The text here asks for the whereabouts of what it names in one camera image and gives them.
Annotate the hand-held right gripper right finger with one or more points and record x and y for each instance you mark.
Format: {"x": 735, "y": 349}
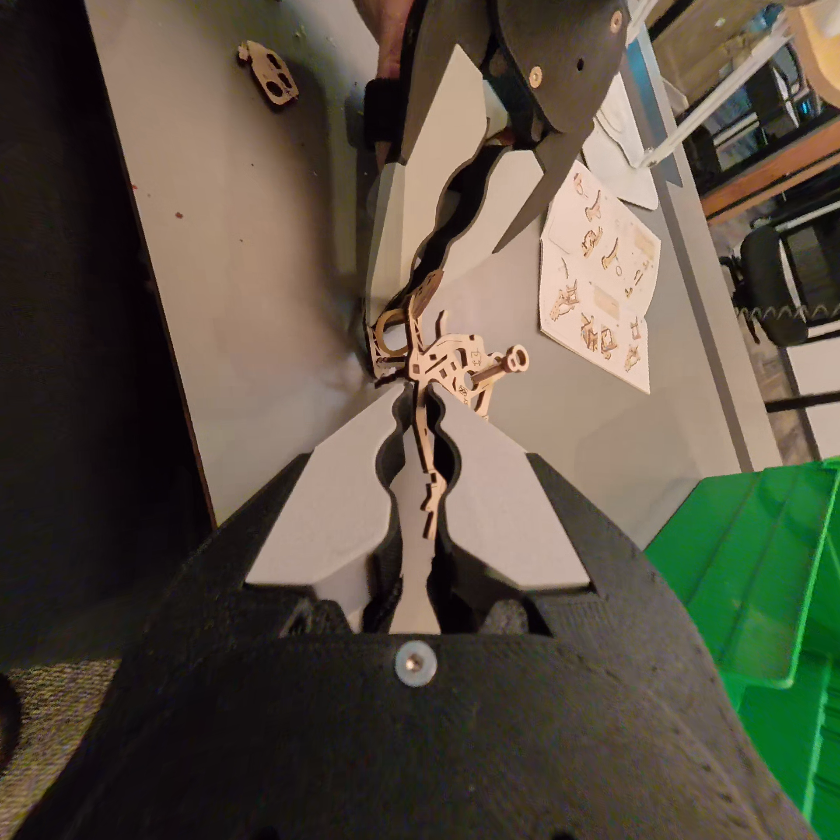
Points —
{"x": 518, "y": 525}

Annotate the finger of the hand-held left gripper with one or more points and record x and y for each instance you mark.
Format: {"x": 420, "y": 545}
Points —
{"x": 505, "y": 190}
{"x": 394, "y": 223}

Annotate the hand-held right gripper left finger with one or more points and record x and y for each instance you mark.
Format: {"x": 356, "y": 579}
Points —
{"x": 315, "y": 525}

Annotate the tan rubber band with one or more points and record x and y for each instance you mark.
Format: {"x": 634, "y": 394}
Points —
{"x": 392, "y": 313}

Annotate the small wooden model part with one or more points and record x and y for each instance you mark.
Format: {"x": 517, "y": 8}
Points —
{"x": 379, "y": 348}

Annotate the wooden model assembly with key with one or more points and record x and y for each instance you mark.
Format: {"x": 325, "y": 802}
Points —
{"x": 446, "y": 361}

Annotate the person's left hand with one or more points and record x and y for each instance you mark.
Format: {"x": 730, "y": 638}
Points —
{"x": 394, "y": 33}

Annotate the paper instruction sheet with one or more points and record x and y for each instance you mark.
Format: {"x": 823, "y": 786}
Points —
{"x": 597, "y": 275}

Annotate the flat wooden part with holes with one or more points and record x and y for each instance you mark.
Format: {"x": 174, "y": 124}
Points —
{"x": 269, "y": 72}

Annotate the green plastic bin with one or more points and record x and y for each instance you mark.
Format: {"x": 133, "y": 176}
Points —
{"x": 754, "y": 590}

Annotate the brown wooden desk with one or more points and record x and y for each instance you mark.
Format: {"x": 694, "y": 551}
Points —
{"x": 774, "y": 177}

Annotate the tan curved object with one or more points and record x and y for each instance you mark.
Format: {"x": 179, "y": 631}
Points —
{"x": 817, "y": 52}

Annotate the black office chair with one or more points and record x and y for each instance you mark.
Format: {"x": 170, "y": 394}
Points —
{"x": 768, "y": 275}

